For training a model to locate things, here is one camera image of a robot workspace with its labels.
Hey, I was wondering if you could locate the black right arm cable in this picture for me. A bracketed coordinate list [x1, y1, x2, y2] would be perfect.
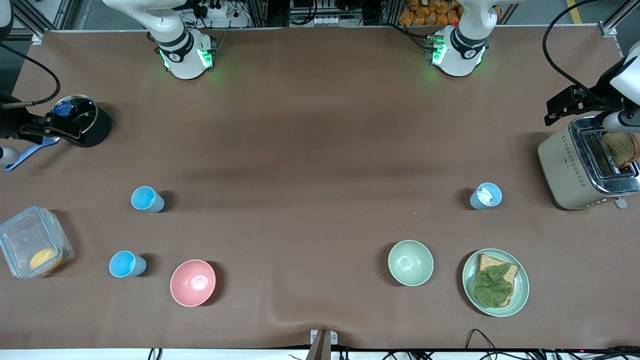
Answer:
[0, 44, 62, 109]

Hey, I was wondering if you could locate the brown bread slice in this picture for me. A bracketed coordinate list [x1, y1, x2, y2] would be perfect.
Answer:
[475, 253, 520, 308]

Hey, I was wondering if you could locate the blue cup with tissue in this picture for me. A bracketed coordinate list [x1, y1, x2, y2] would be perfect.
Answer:
[469, 182, 503, 211]

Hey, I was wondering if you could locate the black pot with blue handle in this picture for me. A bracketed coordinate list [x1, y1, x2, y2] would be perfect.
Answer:
[4, 94, 113, 172]

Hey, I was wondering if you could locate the clear plastic container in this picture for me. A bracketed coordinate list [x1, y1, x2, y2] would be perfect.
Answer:
[0, 206, 76, 280]

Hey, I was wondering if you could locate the orange round food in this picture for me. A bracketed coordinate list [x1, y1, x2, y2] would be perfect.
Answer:
[29, 248, 64, 273]

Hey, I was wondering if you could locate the beige chrome toaster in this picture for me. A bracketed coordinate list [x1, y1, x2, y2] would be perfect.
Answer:
[537, 116, 640, 211]

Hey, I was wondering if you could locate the pale green plate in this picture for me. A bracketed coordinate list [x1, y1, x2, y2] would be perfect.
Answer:
[461, 248, 530, 318]

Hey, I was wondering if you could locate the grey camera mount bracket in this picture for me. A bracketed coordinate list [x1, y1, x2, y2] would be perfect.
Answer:
[306, 329, 339, 360]

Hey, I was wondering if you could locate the white power strip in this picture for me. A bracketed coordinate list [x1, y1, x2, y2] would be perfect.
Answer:
[199, 0, 232, 19]

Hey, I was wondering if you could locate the pale green bowl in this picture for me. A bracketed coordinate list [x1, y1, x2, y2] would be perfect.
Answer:
[387, 240, 435, 287]

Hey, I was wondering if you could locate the black looped floor cable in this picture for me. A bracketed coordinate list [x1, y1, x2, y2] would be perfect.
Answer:
[465, 328, 501, 360]

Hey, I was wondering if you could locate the brown table cloth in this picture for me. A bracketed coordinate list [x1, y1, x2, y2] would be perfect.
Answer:
[0, 26, 640, 351]

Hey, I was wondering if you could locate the dark toast slice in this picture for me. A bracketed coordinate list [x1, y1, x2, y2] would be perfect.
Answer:
[601, 131, 640, 169]

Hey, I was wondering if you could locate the pink bowl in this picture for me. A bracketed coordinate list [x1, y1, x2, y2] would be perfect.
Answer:
[169, 259, 217, 308]

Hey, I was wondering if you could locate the orange snack bag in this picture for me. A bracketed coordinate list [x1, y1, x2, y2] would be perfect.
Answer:
[398, 0, 462, 27]

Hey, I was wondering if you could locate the green lettuce leaf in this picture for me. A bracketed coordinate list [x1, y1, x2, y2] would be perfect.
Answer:
[473, 263, 515, 308]

